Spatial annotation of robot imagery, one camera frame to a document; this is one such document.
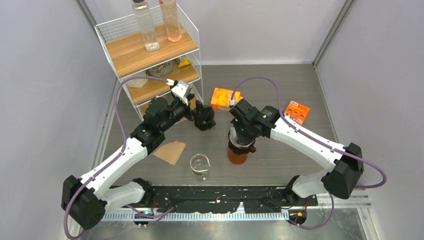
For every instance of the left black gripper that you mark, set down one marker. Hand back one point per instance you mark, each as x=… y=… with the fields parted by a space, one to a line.
x=189 y=115

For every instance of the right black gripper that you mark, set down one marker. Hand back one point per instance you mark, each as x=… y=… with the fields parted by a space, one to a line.
x=243 y=139

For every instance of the dark green glass dripper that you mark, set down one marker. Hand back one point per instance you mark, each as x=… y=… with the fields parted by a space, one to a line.
x=209 y=120

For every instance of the amber brown glass dripper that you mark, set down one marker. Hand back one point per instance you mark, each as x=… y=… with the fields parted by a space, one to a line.
x=240 y=151

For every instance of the brown paper coffee filter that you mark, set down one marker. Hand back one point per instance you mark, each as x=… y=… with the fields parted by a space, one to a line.
x=170 y=152

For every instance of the white paper coffee filter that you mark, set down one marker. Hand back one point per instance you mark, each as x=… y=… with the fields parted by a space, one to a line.
x=233 y=138

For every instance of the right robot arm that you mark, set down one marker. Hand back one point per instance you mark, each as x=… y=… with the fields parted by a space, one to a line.
x=341 y=169

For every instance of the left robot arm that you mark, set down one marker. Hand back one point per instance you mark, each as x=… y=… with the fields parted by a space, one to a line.
x=88 y=198

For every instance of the orange sponge box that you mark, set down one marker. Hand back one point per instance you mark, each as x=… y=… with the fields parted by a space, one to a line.
x=220 y=99

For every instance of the amber glass carafe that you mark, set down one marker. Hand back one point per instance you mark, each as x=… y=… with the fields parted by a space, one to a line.
x=237 y=159

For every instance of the orange photo printed package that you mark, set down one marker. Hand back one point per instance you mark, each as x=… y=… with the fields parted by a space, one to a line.
x=297 y=112

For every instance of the yellow snack bag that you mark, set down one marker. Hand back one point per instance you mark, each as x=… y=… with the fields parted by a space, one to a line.
x=183 y=61

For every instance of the cartoon printed round tin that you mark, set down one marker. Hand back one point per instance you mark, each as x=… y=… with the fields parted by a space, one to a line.
x=161 y=70

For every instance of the clear glass carafe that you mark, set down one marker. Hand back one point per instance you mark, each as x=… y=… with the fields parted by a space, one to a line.
x=200 y=166

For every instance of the white cup on shelf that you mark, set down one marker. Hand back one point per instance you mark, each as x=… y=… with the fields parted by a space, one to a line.
x=137 y=81

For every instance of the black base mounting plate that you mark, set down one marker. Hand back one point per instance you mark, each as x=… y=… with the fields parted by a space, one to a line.
x=217 y=199

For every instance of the clear tall bottle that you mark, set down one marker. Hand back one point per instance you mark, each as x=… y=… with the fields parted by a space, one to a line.
x=146 y=25

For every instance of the pink tinted tall bottle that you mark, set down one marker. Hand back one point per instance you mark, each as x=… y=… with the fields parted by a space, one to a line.
x=171 y=20

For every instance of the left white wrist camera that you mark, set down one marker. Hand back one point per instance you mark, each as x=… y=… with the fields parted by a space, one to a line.
x=180 y=89

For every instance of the white wire wooden shelf rack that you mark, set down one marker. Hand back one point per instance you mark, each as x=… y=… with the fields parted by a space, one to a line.
x=125 y=50

